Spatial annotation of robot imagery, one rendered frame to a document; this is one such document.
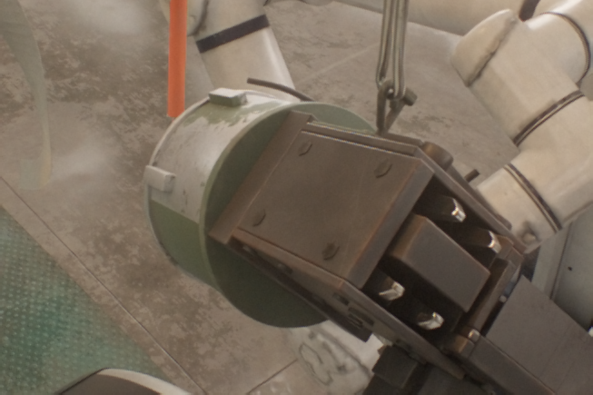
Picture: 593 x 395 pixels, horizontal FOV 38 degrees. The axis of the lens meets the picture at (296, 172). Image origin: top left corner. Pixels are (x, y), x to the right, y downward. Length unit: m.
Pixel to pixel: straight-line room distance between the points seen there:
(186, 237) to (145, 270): 1.93
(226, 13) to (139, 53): 2.10
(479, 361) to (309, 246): 0.10
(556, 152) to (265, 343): 1.48
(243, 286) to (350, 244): 0.14
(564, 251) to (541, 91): 0.65
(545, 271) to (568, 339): 1.03
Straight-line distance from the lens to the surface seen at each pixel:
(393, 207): 0.41
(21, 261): 2.59
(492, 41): 0.92
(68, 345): 2.34
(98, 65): 3.35
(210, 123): 0.57
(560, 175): 0.89
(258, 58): 1.31
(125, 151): 2.90
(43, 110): 1.09
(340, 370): 1.39
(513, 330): 0.46
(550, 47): 0.94
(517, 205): 0.89
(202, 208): 0.52
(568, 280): 1.57
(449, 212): 0.43
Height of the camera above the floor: 1.76
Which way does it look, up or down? 40 degrees down
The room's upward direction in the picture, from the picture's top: straight up
